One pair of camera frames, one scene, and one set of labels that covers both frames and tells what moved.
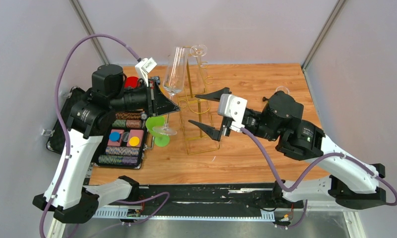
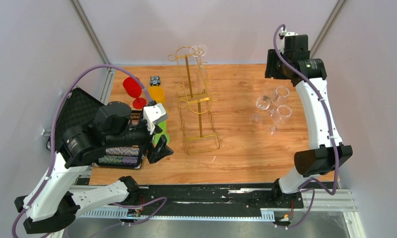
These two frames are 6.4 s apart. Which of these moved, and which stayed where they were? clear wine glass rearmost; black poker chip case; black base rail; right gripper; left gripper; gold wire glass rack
Moved: right gripper; left gripper
Stayed: black poker chip case; black base rail; gold wire glass rack; clear wine glass rearmost
